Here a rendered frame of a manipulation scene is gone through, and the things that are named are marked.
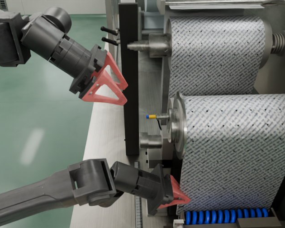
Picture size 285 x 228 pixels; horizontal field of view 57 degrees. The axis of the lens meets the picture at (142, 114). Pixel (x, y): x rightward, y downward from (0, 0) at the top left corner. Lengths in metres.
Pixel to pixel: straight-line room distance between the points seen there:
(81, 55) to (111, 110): 0.79
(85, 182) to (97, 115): 0.72
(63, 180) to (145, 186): 0.17
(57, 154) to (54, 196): 1.89
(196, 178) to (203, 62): 0.30
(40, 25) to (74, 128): 2.22
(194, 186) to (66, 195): 0.28
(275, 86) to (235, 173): 0.36
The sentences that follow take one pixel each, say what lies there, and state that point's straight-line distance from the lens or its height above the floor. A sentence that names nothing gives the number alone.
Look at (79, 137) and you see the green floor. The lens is 2.53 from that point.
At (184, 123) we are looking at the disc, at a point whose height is 1.30.
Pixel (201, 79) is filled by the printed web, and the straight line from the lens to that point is 0.74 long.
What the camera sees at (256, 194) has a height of 1.08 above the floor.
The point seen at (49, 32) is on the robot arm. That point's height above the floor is 1.46.
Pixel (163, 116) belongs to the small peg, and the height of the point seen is 1.27.
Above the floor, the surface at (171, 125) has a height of 1.27.
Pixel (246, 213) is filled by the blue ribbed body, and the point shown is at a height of 1.04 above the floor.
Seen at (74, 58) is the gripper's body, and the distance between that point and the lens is 0.48.
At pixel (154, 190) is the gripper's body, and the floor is 1.14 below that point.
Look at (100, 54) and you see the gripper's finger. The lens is 0.50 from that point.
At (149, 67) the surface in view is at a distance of 1.58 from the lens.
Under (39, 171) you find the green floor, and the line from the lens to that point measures 2.32.
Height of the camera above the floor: 1.60
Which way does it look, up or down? 35 degrees down
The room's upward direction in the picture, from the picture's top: straight up
